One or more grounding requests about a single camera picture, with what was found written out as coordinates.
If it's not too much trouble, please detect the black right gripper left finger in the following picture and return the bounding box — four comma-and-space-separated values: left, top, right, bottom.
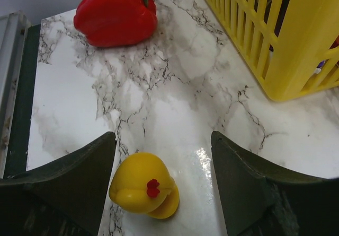
1, 132, 116, 235

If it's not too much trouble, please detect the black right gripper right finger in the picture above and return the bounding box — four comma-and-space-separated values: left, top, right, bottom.
211, 131, 338, 235

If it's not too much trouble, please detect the yellow duck toy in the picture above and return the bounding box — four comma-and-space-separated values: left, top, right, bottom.
109, 153, 180, 219

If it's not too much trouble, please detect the yellow plastic basket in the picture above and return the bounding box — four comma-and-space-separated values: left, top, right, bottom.
206, 0, 338, 101

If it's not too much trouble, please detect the red bell pepper toy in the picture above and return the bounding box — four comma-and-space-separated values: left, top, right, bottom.
73, 0, 158, 48

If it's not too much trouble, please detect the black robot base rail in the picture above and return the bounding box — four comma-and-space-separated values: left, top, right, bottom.
4, 24, 41, 179

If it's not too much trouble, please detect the aluminium frame rail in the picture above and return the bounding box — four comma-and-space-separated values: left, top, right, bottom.
1, 11, 31, 178

